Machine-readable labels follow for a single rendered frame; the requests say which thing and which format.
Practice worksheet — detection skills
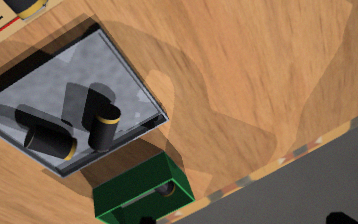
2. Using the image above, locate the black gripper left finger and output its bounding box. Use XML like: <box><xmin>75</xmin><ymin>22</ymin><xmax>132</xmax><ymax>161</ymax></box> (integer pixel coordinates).
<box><xmin>139</xmin><ymin>217</ymin><xmax>157</xmax><ymax>224</ymax></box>

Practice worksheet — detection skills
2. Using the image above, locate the black battery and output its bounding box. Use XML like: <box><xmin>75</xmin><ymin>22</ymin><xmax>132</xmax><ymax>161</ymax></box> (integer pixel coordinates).
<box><xmin>88</xmin><ymin>103</ymin><xmax>121</xmax><ymax>152</ymax></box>
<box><xmin>3</xmin><ymin>0</ymin><xmax>48</xmax><ymax>20</ymax></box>
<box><xmin>154</xmin><ymin>180</ymin><xmax>176</xmax><ymax>197</ymax></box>
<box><xmin>24</xmin><ymin>123</ymin><xmax>77</xmax><ymax>161</ymax></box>

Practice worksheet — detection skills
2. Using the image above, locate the dark green open box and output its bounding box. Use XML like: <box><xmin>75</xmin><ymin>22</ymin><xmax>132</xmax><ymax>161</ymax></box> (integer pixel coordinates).
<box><xmin>92</xmin><ymin>150</ymin><xmax>196</xmax><ymax>224</ymax></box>

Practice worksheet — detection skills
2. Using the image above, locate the grey square tray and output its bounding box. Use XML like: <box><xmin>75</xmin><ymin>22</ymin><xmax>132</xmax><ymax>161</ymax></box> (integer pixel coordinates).
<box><xmin>0</xmin><ymin>24</ymin><xmax>170</xmax><ymax>179</ymax></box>

